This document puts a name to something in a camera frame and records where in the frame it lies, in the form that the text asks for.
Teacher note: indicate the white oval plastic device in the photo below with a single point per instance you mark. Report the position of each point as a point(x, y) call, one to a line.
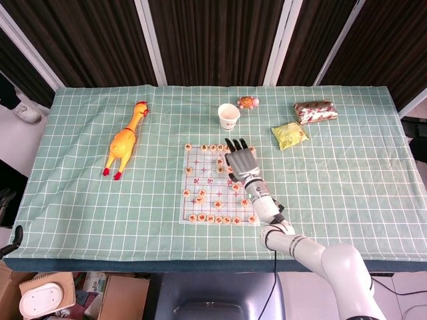
point(40, 300)

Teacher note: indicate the green checked tablecloth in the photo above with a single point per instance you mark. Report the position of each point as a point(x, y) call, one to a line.
point(100, 216)

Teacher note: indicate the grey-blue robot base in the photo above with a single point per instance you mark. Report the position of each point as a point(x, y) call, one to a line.
point(220, 293)

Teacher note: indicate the brown cardboard box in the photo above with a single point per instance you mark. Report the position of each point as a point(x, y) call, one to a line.
point(123, 298)

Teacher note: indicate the white paper cup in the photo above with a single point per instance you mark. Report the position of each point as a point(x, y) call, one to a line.
point(229, 116)

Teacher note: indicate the black seat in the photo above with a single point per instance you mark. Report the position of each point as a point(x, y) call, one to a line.
point(10, 180)

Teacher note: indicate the white partition post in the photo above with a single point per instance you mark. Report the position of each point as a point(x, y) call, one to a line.
point(151, 43)
point(30, 60)
point(337, 46)
point(413, 101)
point(282, 43)

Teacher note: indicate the silver and red snack pack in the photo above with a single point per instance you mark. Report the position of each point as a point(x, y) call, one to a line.
point(316, 112)

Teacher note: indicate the cardboard box with white item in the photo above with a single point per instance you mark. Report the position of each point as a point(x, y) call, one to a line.
point(65, 286)

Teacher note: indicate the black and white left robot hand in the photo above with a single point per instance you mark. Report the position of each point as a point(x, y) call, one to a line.
point(18, 235)

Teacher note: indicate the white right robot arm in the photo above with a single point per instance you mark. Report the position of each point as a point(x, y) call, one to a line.
point(333, 263)

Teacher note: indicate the open cardboard box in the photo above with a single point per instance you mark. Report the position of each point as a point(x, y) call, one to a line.
point(8, 290)

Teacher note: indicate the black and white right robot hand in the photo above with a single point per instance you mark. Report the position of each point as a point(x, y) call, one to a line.
point(243, 163)

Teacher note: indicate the white sneaker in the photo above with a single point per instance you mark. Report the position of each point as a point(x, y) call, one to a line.
point(28, 113)

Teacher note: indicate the yellow rubber chicken toy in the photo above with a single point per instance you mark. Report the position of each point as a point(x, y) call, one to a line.
point(122, 140)

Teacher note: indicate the dark brown curtain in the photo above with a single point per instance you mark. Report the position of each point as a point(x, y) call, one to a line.
point(86, 43)
point(220, 40)
point(393, 43)
point(317, 36)

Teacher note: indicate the orange and pink turtle toy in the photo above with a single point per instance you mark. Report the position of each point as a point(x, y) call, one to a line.
point(247, 102)

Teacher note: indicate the colourful printed carton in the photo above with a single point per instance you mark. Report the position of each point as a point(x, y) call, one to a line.
point(94, 282)

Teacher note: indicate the Chinese chess board with pieces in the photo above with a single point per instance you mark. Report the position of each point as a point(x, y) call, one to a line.
point(203, 181)

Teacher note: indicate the yellow-green snack bag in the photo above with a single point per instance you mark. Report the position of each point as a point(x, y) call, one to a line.
point(289, 135)

